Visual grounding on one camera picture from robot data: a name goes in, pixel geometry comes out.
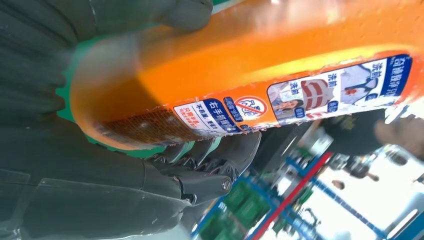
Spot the person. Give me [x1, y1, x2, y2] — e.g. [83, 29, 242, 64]
[321, 109, 424, 157]

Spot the blue metal rack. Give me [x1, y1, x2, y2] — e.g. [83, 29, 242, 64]
[192, 152, 424, 240]

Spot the green plastic crate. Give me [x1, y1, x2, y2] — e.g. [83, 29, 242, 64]
[202, 182, 271, 240]

